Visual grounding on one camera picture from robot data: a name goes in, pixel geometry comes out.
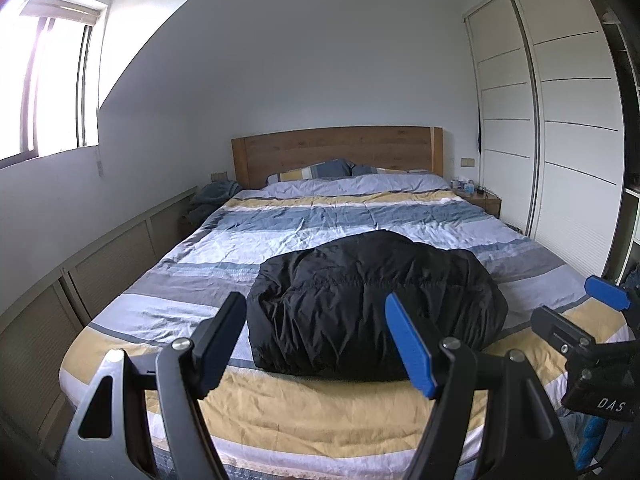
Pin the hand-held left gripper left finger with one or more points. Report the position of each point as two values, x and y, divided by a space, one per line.
220 345

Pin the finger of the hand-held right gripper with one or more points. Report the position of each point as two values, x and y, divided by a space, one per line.
607 291
560 327

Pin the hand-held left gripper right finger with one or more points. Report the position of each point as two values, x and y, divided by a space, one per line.
410 345

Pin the black puffer jacket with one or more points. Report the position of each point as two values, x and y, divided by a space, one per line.
370 300

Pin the blue ribbed object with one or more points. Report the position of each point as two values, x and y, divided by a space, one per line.
592 442

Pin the striped duvet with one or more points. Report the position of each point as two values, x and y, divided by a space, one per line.
280 225

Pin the wooden nightstand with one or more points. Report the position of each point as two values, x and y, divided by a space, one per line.
487 205

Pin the dark blue blanket pile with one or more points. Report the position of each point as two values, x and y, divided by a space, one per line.
212 197

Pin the blue striped pillow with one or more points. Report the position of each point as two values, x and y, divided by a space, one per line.
320 170
390 170

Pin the white sliding-door wardrobe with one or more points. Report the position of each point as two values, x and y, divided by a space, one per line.
565 110

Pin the wooden headboard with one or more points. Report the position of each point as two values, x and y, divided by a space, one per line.
340 152

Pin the window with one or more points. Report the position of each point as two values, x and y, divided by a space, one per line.
50 85

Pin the beige roller blind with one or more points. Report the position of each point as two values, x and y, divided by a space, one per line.
65 10

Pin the beige slatted wall cabinet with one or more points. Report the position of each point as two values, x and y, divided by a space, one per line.
110 270

